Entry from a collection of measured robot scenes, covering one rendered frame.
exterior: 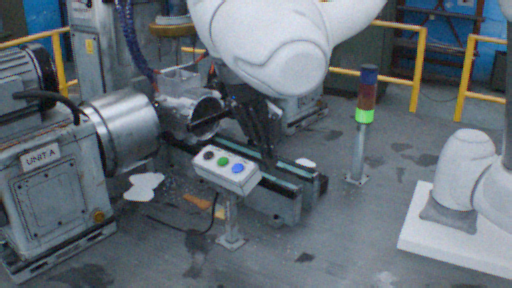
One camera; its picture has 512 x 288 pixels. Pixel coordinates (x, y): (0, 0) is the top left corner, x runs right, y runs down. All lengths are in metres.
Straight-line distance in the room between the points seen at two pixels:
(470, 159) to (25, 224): 1.18
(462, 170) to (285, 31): 0.82
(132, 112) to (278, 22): 0.80
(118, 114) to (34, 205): 0.35
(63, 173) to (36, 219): 0.14
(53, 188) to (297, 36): 0.79
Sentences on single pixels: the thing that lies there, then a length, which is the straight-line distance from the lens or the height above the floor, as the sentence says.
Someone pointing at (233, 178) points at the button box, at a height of 1.05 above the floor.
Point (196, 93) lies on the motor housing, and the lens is 1.36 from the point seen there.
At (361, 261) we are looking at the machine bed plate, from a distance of 1.13.
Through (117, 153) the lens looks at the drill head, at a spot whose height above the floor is 1.04.
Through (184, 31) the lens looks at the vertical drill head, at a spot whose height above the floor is 1.31.
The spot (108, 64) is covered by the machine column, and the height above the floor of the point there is 1.19.
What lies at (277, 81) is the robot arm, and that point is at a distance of 0.45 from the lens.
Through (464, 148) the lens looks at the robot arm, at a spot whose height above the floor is 1.08.
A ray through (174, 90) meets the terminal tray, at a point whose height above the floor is 1.11.
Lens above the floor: 1.55
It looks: 26 degrees down
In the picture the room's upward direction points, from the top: straight up
